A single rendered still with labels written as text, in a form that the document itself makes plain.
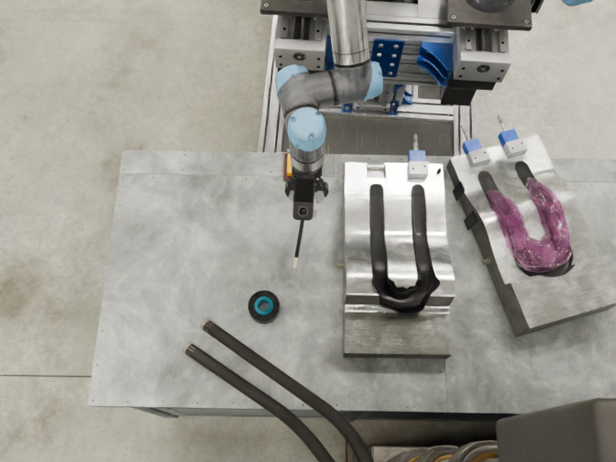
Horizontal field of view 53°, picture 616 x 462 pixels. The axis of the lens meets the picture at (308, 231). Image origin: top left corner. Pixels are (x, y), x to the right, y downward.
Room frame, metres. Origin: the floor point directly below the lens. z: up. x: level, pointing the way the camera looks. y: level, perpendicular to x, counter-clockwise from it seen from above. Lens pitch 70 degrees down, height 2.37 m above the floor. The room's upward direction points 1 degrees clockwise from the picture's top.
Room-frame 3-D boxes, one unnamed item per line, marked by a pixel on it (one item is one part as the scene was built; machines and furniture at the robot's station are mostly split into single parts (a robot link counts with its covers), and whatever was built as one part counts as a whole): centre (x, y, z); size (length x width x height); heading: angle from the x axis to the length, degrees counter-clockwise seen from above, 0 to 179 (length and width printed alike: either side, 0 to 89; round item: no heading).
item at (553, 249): (0.58, -0.57, 0.90); 0.26 x 0.18 x 0.08; 17
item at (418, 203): (0.51, -0.23, 0.92); 0.35 x 0.16 x 0.09; 0
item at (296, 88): (0.73, 0.01, 1.25); 0.11 x 0.11 x 0.08; 14
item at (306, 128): (0.63, 0.00, 1.25); 0.09 x 0.08 x 0.11; 14
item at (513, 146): (0.85, -0.55, 0.86); 0.13 x 0.05 x 0.05; 17
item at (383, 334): (0.50, -0.22, 0.87); 0.50 x 0.26 x 0.14; 0
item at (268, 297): (0.37, 0.11, 0.82); 0.08 x 0.08 x 0.04
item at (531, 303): (0.58, -0.58, 0.86); 0.50 x 0.26 x 0.11; 17
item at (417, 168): (0.77, -0.29, 0.89); 0.13 x 0.05 x 0.05; 0
